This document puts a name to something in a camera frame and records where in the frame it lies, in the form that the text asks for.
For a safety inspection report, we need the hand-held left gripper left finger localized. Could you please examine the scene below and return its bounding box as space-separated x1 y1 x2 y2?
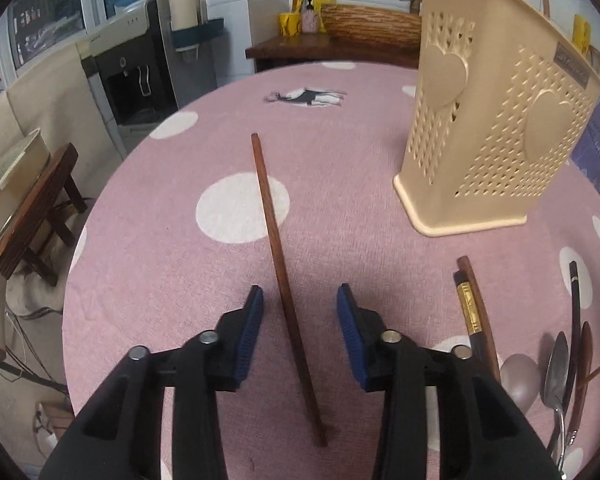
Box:
40 285 265 480

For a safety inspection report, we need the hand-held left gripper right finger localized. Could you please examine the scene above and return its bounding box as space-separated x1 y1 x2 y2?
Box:
336 283 566 480

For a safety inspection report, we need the long brown wooden chopstick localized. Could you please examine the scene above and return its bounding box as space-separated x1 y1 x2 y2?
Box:
251 133 328 448

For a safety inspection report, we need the beige plastic utensil holder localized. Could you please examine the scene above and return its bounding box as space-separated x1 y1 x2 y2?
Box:
393 0 600 237

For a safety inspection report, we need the black chopstick with gold band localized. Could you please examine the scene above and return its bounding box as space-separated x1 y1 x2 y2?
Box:
453 270 492 362

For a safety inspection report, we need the pink polka dot tablecloth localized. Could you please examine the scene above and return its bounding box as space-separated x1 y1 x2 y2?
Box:
61 61 600 480

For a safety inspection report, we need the grey spoon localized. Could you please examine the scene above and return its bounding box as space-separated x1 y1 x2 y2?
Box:
500 353 541 415

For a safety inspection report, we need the shiny metal spoon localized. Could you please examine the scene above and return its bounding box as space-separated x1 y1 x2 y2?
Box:
543 331 572 473

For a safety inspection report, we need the thin black chopstick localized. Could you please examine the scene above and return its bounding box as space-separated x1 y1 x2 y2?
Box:
562 261 581 411

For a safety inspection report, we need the white power strip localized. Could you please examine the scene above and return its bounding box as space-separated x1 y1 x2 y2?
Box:
32 402 62 458

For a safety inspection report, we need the brown wooden spoon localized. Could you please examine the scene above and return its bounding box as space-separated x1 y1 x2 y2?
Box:
566 321 594 448

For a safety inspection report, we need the dark wooden stool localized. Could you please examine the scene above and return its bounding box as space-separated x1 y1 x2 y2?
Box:
0 142 89 287

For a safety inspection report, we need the dark wooden side cabinet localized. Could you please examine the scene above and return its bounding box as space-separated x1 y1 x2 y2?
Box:
245 34 422 74

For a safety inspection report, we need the grey water dispenser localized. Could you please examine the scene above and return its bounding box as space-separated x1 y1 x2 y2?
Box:
81 0 219 129

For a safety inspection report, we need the glass top side table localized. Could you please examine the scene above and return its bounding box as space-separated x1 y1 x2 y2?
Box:
0 129 51 257

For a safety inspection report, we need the wood grain cylinder box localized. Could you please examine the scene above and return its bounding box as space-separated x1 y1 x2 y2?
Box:
320 3 424 52

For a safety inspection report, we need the small pink bottle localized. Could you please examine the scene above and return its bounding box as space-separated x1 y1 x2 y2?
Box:
302 0 319 34

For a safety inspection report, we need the window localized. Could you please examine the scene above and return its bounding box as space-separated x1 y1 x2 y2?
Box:
0 0 107 73

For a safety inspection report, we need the teal wall holder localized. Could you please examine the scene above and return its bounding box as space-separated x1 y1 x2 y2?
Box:
170 17 226 54

